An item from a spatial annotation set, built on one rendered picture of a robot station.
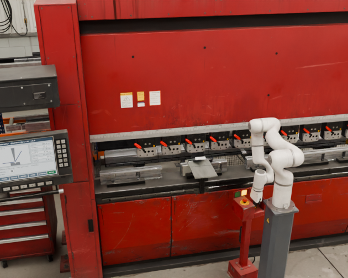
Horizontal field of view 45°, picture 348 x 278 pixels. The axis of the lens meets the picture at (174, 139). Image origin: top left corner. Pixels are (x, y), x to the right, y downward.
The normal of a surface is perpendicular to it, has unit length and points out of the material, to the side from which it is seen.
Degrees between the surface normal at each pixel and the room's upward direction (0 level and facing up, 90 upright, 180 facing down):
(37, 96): 90
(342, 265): 0
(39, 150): 90
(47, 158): 90
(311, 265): 0
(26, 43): 90
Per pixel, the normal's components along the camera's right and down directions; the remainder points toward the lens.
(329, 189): 0.20, 0.43
